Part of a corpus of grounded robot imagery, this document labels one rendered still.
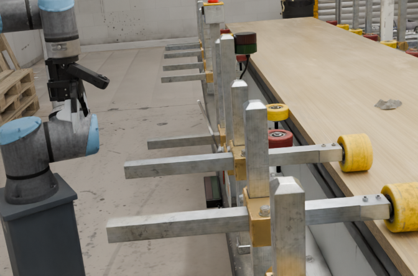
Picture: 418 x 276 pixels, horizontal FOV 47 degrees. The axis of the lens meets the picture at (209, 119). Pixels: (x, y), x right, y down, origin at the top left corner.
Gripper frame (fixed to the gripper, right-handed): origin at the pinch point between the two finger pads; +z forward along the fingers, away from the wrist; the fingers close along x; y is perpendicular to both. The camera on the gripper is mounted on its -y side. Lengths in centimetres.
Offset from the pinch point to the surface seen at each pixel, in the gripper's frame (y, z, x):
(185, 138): -28.5, 10.8, -11.1
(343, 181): -62, 4, 42
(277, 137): -53, 3, 15
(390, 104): -90, 2, -3
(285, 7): -188, 34, -665
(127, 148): 25, 94, -232
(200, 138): -33.2, 11.2, -11.2
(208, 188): -34.4, 23.6, -0.7
